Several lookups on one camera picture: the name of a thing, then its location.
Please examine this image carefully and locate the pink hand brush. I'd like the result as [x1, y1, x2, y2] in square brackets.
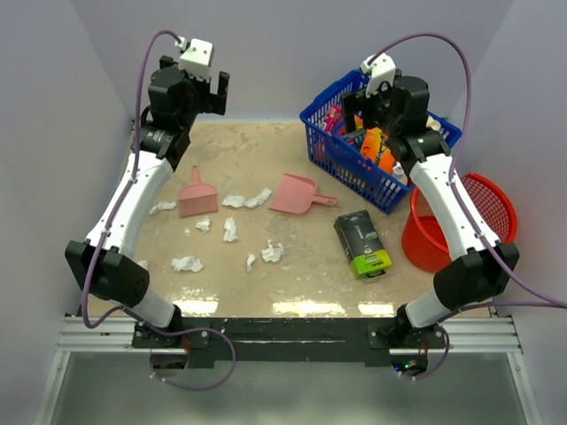
[178, 165, 219, 218]

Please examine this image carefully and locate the long paper scrap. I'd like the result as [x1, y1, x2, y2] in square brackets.
[221, 188, 272, 209]

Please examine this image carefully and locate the pink dustpan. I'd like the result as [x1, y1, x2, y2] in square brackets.
[269, 173, 338, 215]

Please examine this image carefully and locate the small paper scrap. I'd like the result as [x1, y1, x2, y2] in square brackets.
[195, 217, 211, 233]

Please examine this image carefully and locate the tall paper scrap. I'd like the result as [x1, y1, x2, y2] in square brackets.
[222, 217, 238, 243]

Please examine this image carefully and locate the tiny paper scrap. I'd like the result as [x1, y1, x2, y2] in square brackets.
[246, 253, 256, 273]

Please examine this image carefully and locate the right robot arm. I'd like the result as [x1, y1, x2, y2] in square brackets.
[341, 76, 519, 348]

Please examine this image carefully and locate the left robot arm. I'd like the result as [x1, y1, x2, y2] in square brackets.
[65, 53, 229, 347]

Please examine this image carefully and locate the pink box in basket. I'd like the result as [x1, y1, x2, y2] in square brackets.
[319, 104, 342, 134]

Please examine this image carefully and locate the colourful pack in basket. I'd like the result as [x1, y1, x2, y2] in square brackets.
[343, 129, 366, 151]

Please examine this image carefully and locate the orange razor package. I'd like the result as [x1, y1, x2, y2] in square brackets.
[360, 127, 396, 174]

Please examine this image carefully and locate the white plastic bag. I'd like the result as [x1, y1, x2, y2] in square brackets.
[426, 114, 442, 133]

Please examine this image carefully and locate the blue plastic basket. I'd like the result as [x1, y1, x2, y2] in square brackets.
[299, 70, 462, 213]

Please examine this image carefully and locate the white pump bottle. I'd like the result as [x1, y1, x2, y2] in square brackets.
[392, 162, 408, 186]

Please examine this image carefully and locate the black green razor box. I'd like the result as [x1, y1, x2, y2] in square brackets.
[333, 210, 392, 279]

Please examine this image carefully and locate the red mesh waste basket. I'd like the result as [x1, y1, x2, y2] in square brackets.
[401, 173, 517, 274]

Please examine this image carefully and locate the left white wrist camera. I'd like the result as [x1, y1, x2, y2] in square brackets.
[175, 37, 214, 82]

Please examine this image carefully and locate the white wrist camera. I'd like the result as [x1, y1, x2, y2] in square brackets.
[360, 53, 396, 98]
[175, 37, 214, 82]

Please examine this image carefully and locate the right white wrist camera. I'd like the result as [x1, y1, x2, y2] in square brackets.
[360, 53, 396, 98]

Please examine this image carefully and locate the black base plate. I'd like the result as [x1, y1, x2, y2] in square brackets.
[132, 317, 447, 372]

